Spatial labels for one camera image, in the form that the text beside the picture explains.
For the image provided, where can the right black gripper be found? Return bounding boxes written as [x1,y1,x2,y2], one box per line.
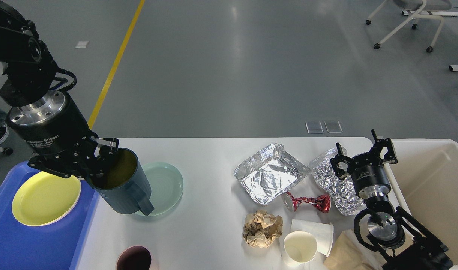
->
[330,129,398,199]

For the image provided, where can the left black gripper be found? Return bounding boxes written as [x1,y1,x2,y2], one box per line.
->
[6,90,119,180]

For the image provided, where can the dark teal mug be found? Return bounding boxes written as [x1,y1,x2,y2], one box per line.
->
[87,148,155,216]

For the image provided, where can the mint green plate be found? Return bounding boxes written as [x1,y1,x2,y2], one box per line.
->
[143,162,184,217]

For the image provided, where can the pink ribbed mug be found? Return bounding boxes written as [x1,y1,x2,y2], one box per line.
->
[116,246,152,270]

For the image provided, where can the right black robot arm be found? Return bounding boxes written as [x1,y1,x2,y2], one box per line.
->
[330,130,453,270]

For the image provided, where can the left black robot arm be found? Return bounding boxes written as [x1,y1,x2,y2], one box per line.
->
[0,1,119,181]

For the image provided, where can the crumpled aluminium foil sheet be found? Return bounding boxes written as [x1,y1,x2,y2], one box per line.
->
[308,148,365,216]

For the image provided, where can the right floor plate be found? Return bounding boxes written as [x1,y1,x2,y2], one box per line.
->
[324,121,343,134]

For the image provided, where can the floor plate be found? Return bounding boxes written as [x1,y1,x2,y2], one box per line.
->
[305,121,324,134]
[324,121,343,134]

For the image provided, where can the crushed red can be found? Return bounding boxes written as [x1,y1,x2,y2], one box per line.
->
[281,192,332,213]

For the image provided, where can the yellow plate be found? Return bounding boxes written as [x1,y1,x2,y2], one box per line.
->
[11,171,82,227]

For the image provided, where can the left floor plate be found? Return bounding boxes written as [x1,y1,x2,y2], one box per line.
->
[305,121,324,134]

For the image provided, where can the beige plastic bin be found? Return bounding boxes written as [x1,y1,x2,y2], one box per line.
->
[385,139,458,270]

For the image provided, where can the white furniture leg with caster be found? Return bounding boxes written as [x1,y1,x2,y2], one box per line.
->
[0,147,14,156]

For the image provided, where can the lying white paper cup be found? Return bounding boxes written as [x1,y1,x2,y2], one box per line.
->
[291,219,335,257]

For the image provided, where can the brown paper bag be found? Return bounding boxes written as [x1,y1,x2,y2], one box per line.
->
[323,229,377,270]

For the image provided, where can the square aluminium foil tray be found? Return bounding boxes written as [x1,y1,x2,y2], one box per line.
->
[233,143,311,206]

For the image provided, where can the white floor label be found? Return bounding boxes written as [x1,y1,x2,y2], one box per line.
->
[75,40,89,48]

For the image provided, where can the blue plastic tray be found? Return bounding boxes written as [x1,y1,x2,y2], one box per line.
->
[0,161,99,270]

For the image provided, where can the crumpled brown paper ball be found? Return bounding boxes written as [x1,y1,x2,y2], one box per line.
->
[242,210,283,248]

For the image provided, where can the white rolling chair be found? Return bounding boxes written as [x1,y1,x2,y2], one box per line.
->
[374,0,451,53]

